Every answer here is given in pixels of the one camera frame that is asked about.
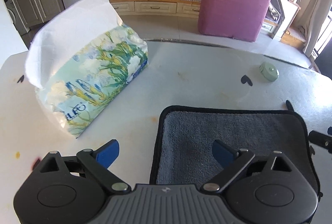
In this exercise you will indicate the floral tissue pack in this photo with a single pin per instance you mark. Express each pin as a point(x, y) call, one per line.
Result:
point(80, 61)

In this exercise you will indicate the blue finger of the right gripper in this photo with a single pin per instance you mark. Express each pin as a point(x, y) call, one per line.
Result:
point(322, 140)
point(329, 131)

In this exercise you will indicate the purple and grey towel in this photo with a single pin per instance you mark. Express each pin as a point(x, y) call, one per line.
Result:
point(183, 147)

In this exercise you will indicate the small green round dish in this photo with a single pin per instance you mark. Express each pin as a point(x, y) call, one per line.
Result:
point(269, 71)

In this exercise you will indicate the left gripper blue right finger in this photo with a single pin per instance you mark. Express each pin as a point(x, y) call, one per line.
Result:
point(233, 163)

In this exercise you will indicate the grey kitchen cabinet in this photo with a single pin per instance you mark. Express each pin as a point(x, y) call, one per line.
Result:
point(26, 14)

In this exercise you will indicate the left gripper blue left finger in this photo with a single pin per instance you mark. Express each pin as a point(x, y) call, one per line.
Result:
point(95, 164)

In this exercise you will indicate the cream drawer sideboard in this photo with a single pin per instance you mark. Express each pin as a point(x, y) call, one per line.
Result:
point(180, 8)

